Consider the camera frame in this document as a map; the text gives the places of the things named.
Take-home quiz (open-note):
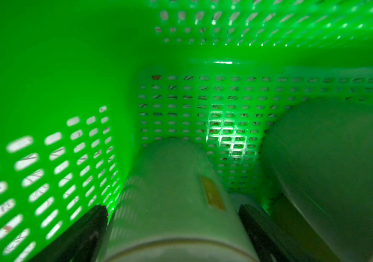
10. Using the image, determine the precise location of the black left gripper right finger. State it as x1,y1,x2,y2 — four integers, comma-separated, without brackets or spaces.
238,204,316,262

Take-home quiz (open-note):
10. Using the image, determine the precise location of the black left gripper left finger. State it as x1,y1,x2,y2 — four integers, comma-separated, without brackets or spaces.
30,205,109,262

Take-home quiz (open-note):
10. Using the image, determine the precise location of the pale green tea canister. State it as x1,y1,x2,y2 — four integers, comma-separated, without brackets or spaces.
260,99,373,262
98,138,259,262

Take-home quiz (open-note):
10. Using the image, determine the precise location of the green plastic basket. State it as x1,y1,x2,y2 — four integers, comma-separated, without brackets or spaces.
0,1,373,262

